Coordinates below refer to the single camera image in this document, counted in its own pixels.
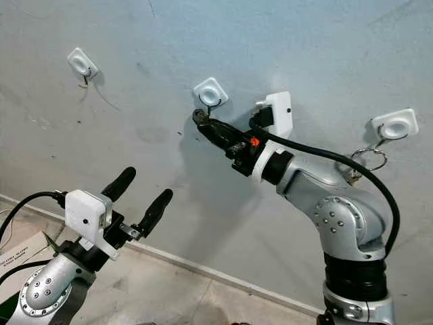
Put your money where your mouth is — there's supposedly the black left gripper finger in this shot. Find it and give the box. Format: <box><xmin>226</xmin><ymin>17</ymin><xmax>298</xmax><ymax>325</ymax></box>
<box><xmin>139</xmin><ymin>188</ymin><xmax>174</xmax><ymax>239</ymax></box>
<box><xmin>101</xmin><ymin>167</ymin><xmax>137</xmax><ymax>203</ymax></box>

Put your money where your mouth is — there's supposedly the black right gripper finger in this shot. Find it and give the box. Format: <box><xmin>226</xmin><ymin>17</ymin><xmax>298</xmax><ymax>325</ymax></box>
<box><xmin>194</xmin><ymin>112</ymin><xmax>248</xmax><ymax>143</ymax></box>
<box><xmin>199</xmin><ymin>123</ymin><xmax>241</xmax><ymax>158</ymax></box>

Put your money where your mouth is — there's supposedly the white and green cardboard box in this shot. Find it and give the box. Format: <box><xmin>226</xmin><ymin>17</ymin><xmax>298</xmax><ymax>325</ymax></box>
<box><xmin>0</xmin><ymin>230</ymin><xmax>72</xmax><ymax>322</ymax></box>

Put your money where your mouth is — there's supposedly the white adhesive wall hook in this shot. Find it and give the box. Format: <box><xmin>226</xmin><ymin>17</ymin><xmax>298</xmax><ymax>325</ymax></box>
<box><xmin>371</xmin><ymin>108</ymin><xmax>419</xmax><ymax>143</ymax></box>
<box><xmin>193</xmin><ymin>77</ymin><xmax>229</xmax><ymax>110</ymax></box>
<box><xmin>66</xmin><ymin>47</ymin><xmax>99</xmax><ymax>87</ymax></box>

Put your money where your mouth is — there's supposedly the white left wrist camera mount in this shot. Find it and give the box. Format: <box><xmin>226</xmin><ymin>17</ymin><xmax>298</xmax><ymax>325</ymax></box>
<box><xmin>64</xmin><ymin>190</ymin><xmax>122</xmax><ymax>261</ymax></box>

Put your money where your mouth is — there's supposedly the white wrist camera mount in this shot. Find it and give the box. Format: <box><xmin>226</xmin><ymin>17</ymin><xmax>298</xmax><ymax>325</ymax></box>
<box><xmin>249</xmin><ymin>91</ymin><xmax>294</xmax><ymax>185</ymax></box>
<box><xmin>64</xmin><ymin>190</ymin><xmax>122</xmax><ymax>261</ymax></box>

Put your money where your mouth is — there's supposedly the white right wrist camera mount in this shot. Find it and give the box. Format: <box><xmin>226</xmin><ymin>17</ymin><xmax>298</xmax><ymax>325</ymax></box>
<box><xmin>249</xmin><ymin>91</ymin><xmax>294</xmax><ymax>185</ymax></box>

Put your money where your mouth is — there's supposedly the thick black left camera cable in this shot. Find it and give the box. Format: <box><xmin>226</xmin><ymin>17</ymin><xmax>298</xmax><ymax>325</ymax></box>
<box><xmin>0</xmin><ymin>191</ymin><xmax>69</xmax><ymax>251</ymax></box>

